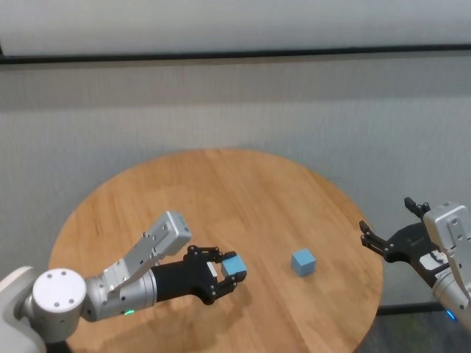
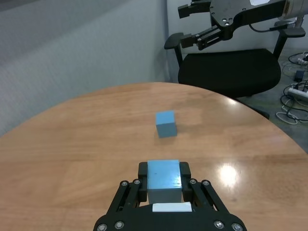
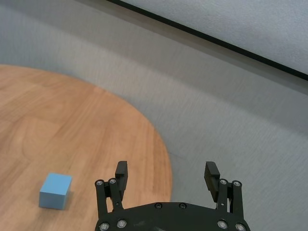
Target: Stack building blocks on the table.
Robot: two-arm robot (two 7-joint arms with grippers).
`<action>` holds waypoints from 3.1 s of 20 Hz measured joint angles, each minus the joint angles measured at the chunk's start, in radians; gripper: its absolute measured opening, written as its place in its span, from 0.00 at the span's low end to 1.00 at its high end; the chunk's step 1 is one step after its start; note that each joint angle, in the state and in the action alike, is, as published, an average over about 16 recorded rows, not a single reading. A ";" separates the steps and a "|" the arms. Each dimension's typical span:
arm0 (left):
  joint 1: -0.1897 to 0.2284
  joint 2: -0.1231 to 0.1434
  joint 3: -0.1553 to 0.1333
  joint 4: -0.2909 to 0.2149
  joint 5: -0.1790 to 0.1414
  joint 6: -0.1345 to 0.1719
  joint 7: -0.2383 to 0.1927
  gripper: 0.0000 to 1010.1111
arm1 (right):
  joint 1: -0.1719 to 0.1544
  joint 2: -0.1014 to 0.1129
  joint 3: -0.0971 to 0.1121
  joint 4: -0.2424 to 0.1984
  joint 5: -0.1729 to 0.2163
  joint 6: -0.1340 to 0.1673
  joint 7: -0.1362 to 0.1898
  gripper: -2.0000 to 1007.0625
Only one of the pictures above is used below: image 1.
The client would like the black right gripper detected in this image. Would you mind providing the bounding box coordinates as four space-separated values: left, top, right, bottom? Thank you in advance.
359 197 452 290

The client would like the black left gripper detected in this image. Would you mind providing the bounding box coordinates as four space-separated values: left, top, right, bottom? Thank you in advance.
150 245 248 305

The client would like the blue wooden cube block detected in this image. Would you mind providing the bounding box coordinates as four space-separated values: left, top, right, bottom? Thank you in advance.
220 254 247 277
291 249 318 277

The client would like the black floor bar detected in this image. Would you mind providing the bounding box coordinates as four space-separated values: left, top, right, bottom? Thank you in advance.
377 302 448 318

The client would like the black wall strip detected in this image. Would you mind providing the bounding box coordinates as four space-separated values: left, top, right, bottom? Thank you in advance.
0 44 471 66

